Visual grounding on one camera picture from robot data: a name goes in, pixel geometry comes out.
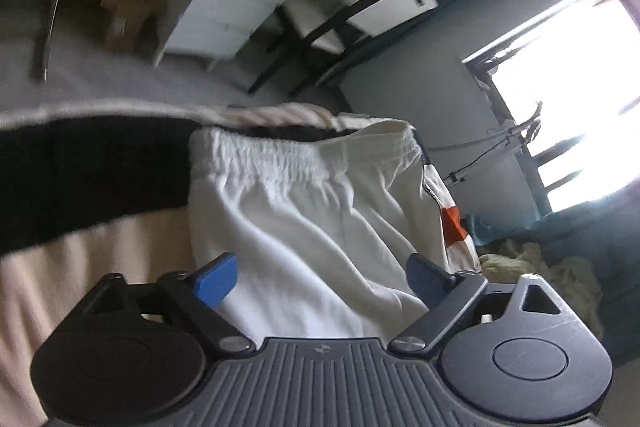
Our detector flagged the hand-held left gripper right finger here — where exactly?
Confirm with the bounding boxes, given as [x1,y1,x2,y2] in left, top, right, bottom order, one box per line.
[389,253,583,354]

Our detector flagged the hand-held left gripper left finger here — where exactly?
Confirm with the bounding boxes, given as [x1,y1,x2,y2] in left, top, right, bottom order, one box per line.
[75,253,255,354]

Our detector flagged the white shorts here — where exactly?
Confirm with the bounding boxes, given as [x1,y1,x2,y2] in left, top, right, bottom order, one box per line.
[188,118,451,341]

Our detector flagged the orange and white garment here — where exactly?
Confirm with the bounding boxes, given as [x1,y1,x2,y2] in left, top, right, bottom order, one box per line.
[422,154,482,275]

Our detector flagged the pale yellow cloth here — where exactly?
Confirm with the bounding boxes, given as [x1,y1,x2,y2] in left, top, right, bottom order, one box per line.
[477,239,606,339]

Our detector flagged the black and beige blanket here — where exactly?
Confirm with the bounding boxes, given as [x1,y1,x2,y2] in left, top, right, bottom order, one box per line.
[0,102,373,427]

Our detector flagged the window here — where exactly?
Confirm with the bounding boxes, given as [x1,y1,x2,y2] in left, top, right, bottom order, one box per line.
[462,0,640,214]

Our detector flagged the black chair with white seat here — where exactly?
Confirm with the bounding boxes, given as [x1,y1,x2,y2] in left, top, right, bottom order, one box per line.
[246,0,401,96]

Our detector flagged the white box appliance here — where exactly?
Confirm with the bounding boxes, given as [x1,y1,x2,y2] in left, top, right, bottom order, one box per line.
[347,0,432,38]

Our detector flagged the white drawer desk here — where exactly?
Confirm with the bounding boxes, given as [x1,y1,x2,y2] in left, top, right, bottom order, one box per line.
[152,0,383,74]

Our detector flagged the brown cardboard box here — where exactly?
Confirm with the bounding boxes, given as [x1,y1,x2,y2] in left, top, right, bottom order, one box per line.
[99,0,168,54]

